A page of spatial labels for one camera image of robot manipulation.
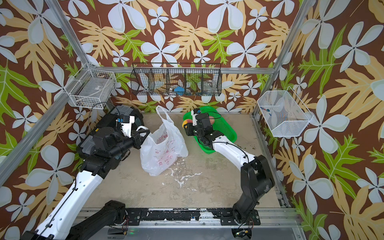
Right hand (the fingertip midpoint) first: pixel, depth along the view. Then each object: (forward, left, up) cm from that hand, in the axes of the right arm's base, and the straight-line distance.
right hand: (186, 125), depth 87 cm
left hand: (-14, +17, +13) cm, 25 cm away
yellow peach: (-1, 0, +4) cm, 4 cm away
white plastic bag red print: (-17, +12, +1) cm, 21 cm away
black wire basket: (+30, +9, +11) cm, 34 cm away
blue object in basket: (+21, +5, +9) cm, 24 cm away
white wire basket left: (+16, +56, +15) cm, 60 cm away
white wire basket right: (+3, -57, +6) cm, 57 cm away
